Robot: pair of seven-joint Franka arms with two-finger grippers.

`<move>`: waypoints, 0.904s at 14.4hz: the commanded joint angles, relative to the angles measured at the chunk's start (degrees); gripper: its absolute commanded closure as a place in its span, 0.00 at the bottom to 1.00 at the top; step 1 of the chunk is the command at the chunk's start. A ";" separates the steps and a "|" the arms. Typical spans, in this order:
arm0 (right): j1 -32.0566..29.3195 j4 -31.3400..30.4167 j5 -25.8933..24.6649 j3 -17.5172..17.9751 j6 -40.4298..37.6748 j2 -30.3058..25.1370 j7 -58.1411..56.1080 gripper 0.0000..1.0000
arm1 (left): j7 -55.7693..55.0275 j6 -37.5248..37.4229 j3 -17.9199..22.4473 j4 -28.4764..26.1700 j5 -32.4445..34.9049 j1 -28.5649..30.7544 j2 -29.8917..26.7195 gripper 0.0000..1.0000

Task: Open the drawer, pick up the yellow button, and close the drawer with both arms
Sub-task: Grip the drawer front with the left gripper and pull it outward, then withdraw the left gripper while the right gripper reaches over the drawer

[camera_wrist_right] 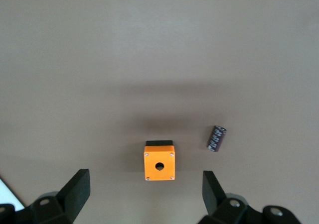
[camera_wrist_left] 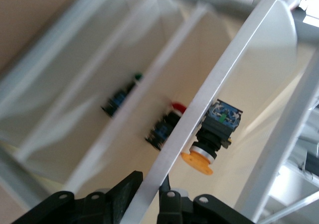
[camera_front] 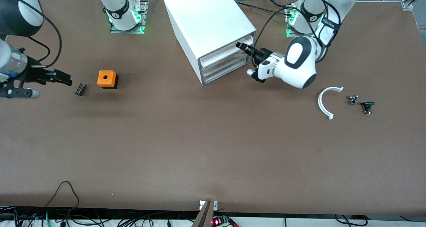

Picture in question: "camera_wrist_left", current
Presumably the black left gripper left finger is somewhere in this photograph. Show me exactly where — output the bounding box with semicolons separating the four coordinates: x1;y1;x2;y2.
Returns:
12;170;144;224

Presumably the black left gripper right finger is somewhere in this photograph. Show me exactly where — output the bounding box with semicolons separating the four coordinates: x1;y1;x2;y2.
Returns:
157;174;255;224

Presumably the yellow mushroom push button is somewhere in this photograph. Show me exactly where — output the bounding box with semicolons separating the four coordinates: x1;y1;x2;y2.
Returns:
180;99;244;176

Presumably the white plastic drawer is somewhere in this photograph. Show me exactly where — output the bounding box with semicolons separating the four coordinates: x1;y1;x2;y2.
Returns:
122;0;315;224
64;3;240;192
17;0;185;185
0;0;140;145

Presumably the red push button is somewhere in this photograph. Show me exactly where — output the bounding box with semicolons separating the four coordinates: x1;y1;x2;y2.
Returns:
145;101;187;151

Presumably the green push button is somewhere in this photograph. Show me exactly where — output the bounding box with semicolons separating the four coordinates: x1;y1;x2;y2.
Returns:
101;72;144;117

